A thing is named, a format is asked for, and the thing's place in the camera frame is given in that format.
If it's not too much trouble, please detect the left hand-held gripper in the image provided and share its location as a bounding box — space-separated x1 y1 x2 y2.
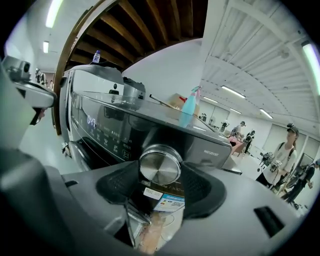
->
0 55 58 151

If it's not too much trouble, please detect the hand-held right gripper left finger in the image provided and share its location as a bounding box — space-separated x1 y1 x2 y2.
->
0 148 141 256

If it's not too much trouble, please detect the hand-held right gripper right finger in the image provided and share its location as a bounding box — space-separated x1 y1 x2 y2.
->
172 162 308 256

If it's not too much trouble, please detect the silver washing machine dial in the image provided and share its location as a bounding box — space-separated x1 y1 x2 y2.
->
138 144 183 187

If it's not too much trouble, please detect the dark grey washing machine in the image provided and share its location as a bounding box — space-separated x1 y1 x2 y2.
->
65 91 232 216

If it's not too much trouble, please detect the blue and white label sticker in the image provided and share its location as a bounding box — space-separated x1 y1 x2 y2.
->
152 191 186 213

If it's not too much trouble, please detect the tall glossy grey appliance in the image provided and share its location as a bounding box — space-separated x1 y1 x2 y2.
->
58 63 125 143

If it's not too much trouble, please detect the pink table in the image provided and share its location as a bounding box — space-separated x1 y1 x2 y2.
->
228 136 247 157

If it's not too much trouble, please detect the small white price tag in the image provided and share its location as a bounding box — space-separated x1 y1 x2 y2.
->
143 187 162 198

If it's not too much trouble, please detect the cyan spray bottle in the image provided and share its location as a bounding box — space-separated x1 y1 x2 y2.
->
178 85 203 128

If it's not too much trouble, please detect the brown cardboard box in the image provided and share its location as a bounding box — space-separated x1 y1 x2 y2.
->
166 92 201 121

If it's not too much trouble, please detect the thin long stick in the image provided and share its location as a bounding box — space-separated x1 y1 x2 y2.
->
149 94 216 133

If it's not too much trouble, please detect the wooden arch frame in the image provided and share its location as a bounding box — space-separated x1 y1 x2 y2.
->
51 0 121 136

